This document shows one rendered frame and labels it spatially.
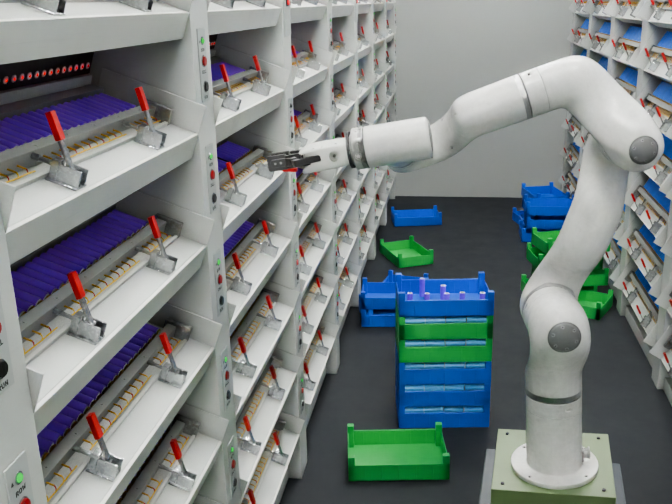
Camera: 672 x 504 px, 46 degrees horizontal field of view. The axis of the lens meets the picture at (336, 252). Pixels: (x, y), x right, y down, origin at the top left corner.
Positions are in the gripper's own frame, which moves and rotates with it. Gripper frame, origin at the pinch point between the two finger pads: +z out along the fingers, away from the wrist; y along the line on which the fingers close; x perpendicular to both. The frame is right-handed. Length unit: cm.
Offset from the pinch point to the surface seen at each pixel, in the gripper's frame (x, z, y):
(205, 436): -46, 18, -29
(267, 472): -85, 26, 19
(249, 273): -26.3, 15.3, 10.0
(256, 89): 13.7, 8.7, 24.9
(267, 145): -1.8, 13.6, 41.6
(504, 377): -112, -37, 117
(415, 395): -95, -9, 76
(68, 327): -6, 12, -71
